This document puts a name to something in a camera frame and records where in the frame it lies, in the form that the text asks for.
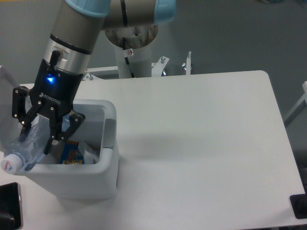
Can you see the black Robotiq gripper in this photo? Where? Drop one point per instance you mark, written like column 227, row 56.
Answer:
column 52, row 97

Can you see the white plastic trash can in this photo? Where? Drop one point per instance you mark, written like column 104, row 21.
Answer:
column 92, row 181

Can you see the clear plastic bottle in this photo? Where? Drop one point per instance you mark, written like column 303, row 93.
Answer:
column 22, row 152

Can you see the white table bracket right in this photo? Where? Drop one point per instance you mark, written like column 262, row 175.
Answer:
column 187, row 66

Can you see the white frame right edge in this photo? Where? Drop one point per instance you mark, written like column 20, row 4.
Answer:
column 297, row 108

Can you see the black device corner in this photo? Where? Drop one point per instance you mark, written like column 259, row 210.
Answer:
column 10, row 207
column 299, row 205

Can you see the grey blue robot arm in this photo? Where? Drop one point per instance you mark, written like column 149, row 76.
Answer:
column 71, row 43

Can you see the black device right corner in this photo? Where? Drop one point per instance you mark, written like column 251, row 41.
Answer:
column 299, row 205

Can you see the white table leg bracket left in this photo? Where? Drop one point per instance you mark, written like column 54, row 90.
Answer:
column 104, row 73

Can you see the clear plastic wrapper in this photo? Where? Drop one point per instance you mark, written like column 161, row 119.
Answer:
column 90, row 155

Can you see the white table bracket middle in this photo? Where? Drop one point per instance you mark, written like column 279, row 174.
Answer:
column 159, row 67

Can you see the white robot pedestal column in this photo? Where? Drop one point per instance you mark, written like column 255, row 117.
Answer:
column 132, row 48

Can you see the black device left corner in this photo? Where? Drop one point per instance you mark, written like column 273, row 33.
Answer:
column 10, row 207

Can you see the white trash can lid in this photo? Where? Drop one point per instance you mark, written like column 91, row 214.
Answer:
column 7, row 100

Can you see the colourful snack package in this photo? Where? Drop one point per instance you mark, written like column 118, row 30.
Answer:
column 71, row 154

